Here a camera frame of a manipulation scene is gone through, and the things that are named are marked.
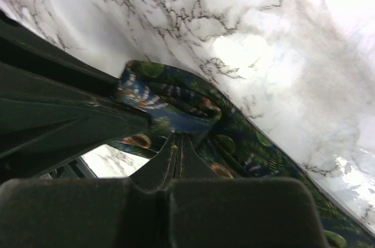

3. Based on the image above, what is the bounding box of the dark floral patterned necktie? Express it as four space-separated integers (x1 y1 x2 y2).
112 60 374 247

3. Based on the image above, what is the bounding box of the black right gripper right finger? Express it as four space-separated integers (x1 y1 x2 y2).
175 133 220 247

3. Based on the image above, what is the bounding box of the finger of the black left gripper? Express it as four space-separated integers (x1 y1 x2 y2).
1 11 118 98
0 63 153 178

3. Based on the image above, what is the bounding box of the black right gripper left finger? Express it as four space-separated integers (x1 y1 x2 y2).
131 133 179 247

